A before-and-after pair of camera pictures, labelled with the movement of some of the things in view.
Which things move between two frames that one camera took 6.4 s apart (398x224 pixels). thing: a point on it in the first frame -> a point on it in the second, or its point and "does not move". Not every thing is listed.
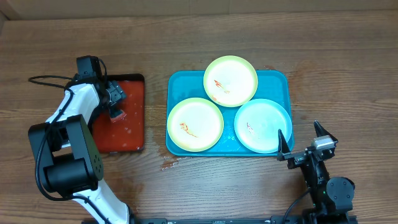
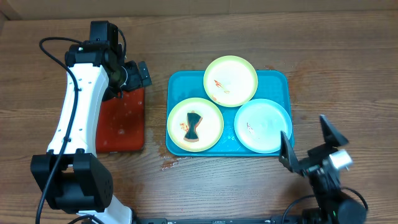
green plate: [231, 81] does not move
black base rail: [282, 219] does not move
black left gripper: [117, 93] -> [136, 81]
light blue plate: [257, 123] does not move
